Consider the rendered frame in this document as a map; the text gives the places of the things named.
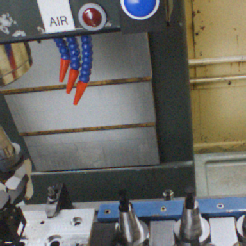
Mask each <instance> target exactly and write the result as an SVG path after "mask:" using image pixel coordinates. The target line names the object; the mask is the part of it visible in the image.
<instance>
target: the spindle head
mask: <svg viewBox="0 0 246 246"><path fill-rule="evenodd" d="M164 1H165V14H166V21H167V27H169V26H170V14H171V12H172V9H173V0H164ZM87 3H95V4H99V5H100V6H102V8H103V9H104V11H105V13H106V22H105V24H104V26H103V28H101V29H100V30H97V31H90V30H88V29H86V28H84V27H83V26H82V25H81V24H80V21H79V11H80V9H81V7H82V6H83V5H85V4H87ZM69 4H70V8H71V14H72V18H73V21H74V25H75V29H76V30H70V31H59V32H53V33H47V32H46V30H45V26H44V22H43V20H42V16H41V12H40V8H39V5H38V2H37V0H0V45H5V44H17V43H23V42H34V41H41V40H51V39H55V38H64V37H76V36H82V35H94V34H100V33H112V32H118V31H121V29H120V22H119V15H118V11H117V1H116V0H69Z"/></svg>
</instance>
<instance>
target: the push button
mask: <svg viewBox="0 0 246 246"><path fill-rule="evenodd" d="M155 3H156V0H124V7H125V9H126V11H128V12H129V14H130V15H132V16H134V17H138V18H142V17H146V16H148V15H149V14H151V13H152V11H153V10H154V9H155Z"/></svg>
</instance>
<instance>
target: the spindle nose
mask: <svg viewBox="0 0 246 246"><path fill-rule="evenodd" d="M32 64H33V57H32V55H31V48H30V46H29V43H28V42H23V43H17V44H5V45H0V88H2V87H4V86H7V85H9V84H11V83H13V82H14V81H16V80H18V79H19V78H21V77H23V75H25V74H26V73H27V72H28V70H29V69H30V68H31V65H32Z"/></svg>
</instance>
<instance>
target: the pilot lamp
mask: <svg viewBox="0 0 246 246"><path fill-rule="evenodd" d="M82 20H83V22H84V24H86V25H87V26H89V27H91V28H95V27H98V26H99V25H100V24H101V22H102V21H103V17H102V14H101V13H100V12H99V10H97V9H95V8H87V9H86V10H84V12H83V13H82Z"/></svg>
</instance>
